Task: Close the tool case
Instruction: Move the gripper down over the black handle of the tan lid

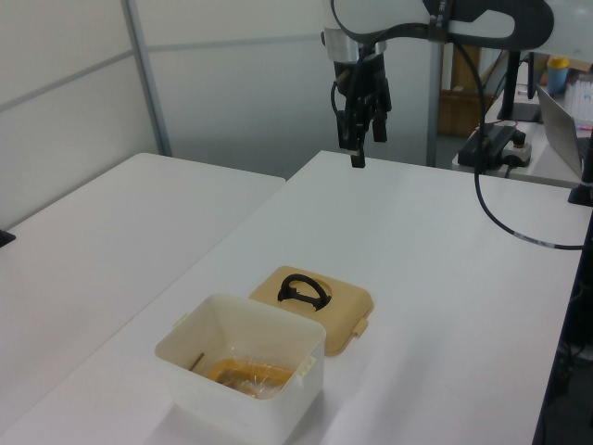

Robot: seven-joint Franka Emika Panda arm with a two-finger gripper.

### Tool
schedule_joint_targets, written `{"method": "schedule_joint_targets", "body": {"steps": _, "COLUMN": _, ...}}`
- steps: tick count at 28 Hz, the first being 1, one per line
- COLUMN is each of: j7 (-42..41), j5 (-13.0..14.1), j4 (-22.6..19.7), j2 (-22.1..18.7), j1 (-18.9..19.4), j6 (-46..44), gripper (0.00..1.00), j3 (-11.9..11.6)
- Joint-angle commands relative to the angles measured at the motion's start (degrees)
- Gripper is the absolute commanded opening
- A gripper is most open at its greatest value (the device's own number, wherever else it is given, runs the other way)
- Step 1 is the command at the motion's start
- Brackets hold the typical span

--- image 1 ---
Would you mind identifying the tan lid with black handle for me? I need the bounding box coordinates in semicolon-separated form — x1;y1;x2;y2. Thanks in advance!
248;264;375;358

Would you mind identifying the black power strip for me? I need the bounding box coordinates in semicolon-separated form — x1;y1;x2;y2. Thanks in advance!
457;123;517;169

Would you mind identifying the black monitor stand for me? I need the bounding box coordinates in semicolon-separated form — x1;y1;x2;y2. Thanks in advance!
497;49;542;124

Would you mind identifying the black post with base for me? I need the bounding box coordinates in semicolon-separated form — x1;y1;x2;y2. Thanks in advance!
567;133;593;208

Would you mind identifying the grey partition frame post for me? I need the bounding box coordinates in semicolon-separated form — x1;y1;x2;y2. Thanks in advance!
425;40;453;168
120;0;173;158

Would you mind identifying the blue bottle with yellow cap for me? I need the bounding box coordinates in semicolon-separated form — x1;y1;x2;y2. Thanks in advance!
547;55;571;97

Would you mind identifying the black cable strap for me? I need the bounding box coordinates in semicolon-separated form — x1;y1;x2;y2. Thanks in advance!
426;0;451;44

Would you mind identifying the wooden cabinet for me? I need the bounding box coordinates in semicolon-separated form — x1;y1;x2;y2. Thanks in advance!
437;45;484;137

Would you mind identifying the orange packet in clear wrap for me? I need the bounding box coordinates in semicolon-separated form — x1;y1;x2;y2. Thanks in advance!
206;357;297;401

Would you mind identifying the grey emergency stop button box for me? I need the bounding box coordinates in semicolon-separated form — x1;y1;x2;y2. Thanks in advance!
502;132;535;169

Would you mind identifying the silver laptop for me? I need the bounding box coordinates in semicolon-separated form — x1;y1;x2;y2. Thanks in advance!
536;83;593;180

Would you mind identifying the white plastic tool case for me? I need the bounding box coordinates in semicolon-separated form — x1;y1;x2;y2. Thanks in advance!
153;292;326;445

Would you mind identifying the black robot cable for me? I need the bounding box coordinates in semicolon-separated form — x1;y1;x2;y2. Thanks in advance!
329;22;587;252

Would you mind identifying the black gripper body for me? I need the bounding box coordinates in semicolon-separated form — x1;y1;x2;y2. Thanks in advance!
334;51;390;101

